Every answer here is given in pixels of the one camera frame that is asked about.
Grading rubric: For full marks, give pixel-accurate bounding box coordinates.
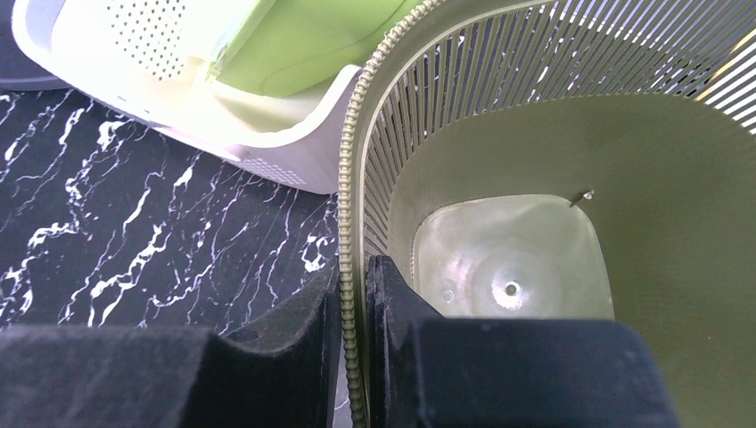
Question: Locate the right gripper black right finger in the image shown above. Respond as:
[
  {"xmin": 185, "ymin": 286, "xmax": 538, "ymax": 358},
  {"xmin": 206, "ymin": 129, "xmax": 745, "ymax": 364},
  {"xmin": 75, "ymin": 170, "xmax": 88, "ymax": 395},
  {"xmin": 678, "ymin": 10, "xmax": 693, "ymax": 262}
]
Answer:
[{"xmin": 366, "ymin": 256, "xmax": 680, "ymax": 427}]

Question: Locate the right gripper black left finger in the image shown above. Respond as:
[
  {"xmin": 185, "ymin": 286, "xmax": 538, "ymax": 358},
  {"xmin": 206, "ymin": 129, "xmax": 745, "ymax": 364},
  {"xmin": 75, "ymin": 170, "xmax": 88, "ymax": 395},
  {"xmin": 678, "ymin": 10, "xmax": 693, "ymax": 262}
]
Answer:
[{"xmin": 1, "ymin": 262, "xmax": 340, "ymax": 427}]

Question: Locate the pale green colander basket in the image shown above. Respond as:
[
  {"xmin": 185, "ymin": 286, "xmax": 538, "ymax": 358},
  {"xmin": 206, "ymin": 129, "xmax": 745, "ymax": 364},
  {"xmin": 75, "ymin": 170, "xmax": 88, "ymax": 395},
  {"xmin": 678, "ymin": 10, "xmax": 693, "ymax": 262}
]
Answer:
[{"xmin": 102, "ymin": 0, "xmax": 275, "ymax": 80}]

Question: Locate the olive green slatted bin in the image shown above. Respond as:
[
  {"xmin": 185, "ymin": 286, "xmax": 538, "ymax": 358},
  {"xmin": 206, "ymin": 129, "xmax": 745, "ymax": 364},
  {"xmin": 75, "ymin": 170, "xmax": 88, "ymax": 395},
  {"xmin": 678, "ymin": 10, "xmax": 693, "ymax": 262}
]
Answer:
[{"xmin": 338, "ymin": 1, "xmax": 755, "ymax": 427}]

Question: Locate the lime green plastic basin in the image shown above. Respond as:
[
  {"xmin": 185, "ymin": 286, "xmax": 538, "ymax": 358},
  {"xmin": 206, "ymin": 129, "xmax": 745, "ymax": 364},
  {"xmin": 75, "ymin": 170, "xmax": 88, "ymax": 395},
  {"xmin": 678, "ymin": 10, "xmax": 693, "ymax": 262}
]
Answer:
[{"xmin": 210, "ymin": 1, "xmax": 417, "ymax": 97}]

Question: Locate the cream perforated storage basket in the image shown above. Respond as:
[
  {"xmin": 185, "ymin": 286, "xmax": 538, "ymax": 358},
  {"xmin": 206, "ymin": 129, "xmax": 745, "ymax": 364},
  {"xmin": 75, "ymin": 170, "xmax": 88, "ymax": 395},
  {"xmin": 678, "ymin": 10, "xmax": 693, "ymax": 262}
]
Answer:
[{"xmin": 12, "ymin": 1, "xmax": 361, "ymax": 194}]

